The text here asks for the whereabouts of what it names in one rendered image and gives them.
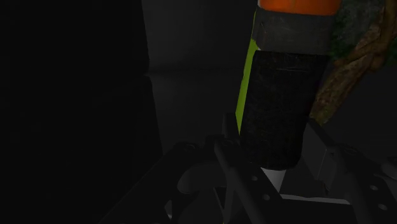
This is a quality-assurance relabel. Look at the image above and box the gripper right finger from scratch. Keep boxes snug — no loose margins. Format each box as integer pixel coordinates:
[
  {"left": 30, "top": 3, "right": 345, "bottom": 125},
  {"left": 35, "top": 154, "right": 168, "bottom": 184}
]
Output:
[{"left": 302, "top": 118, "right": 397, "bottom": 224}]

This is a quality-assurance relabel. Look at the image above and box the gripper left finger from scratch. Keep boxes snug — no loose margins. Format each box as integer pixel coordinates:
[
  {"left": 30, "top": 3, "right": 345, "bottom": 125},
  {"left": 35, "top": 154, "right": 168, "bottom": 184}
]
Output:
[{"left": 98, "top": 112, "right": 284, "bottom": 224}]

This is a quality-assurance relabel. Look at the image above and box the black grey orange cylinder bottle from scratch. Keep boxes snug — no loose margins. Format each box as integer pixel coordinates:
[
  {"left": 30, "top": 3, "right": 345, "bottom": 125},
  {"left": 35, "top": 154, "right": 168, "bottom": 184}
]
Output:
[{"left": 234, "top": 0, "right": 344, "bottom": 171}]

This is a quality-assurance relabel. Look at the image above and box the brown branch with green foliage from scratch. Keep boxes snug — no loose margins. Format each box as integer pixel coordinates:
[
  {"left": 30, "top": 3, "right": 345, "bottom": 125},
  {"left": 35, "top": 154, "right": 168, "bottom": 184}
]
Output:
[{"left": 309, "top": 0, "right": 397, "bottom": 126}]

